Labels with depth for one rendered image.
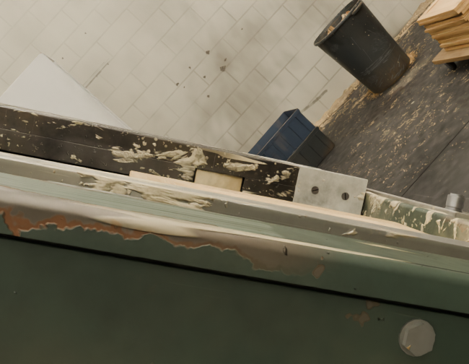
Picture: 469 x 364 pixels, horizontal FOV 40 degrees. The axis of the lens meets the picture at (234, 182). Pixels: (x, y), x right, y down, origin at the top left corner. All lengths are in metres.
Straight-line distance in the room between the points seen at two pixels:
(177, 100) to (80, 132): 4.87
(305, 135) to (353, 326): 4.80
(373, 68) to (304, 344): 4.92
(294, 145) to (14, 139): 4.07
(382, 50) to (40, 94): 2.56
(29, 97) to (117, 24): 1.65
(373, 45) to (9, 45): 3.11
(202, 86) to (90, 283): 5.71
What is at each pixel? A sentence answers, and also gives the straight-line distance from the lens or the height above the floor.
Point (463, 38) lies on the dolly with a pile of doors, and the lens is 4.09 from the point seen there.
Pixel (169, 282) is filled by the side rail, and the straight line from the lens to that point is 0.24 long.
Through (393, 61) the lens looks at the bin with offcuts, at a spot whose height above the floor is 0.13.
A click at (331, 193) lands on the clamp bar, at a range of 1.11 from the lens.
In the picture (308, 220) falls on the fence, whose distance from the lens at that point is 0.50.
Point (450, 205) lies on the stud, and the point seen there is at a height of 0.87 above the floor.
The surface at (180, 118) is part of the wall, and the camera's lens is 5.92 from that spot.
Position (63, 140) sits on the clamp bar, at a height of 1.34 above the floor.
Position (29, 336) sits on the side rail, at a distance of 0.25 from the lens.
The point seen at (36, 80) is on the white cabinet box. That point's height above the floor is 1.95.
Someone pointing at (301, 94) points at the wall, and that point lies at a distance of 6.09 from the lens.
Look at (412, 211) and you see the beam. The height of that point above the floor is 0.90.
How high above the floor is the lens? 1.28
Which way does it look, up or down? 10 degrees down
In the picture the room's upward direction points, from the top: 48 degrees counter-clockwise
